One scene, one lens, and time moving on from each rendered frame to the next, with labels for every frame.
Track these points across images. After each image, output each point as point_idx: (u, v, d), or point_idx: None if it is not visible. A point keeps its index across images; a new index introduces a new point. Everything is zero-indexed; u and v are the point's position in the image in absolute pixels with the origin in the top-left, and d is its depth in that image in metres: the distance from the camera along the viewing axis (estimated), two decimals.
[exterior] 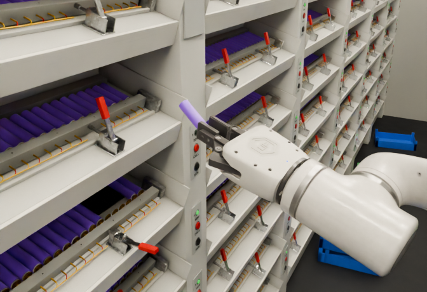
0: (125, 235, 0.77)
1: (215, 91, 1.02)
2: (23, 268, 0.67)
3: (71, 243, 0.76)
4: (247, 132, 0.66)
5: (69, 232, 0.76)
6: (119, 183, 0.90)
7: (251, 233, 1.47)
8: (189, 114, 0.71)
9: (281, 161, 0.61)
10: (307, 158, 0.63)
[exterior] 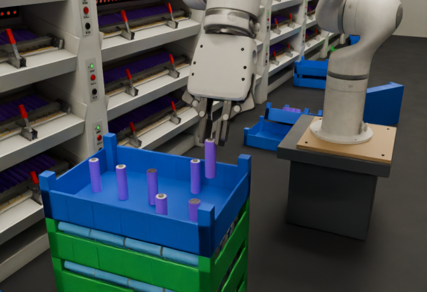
0: None
1: None
2: None
3: None
4: None
5: None
6: None
7: None
8: None
9: None
10: None
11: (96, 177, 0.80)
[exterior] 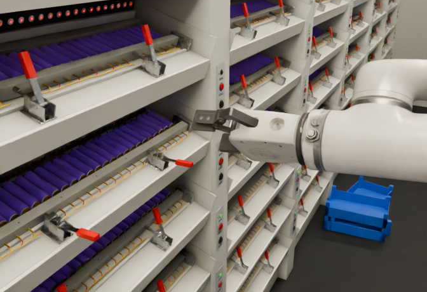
0: (162, 153, 0.88)
1: (236, 40, 1.12)
2: (79, 172, 0.78)
3: (116, 159, 0.86)
4: (239, 150, 0.65)
5: (114, 149, 0.86)
6: (152, 117, 1.01)
7: (264, 188, 1.58)
8: (144, 124, 0.98)
9: (290, 158, 0.63)
10: (294, 146, 0.59)
11: None
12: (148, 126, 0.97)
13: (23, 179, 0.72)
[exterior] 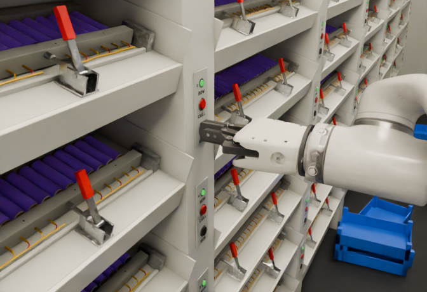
0: None
1: (225, 36, 0.79)
2: None
3: None
4: (244, 157, 0.68)
5: (11, 205, 0.53)
6: (91, 146, 0.67)
7: (265, 225, 1.24)
8: (75, 157, 0.65)
9: None
10: (297, 174, 0.62)
11: None
12: (80, 161, 0.64)
13: None
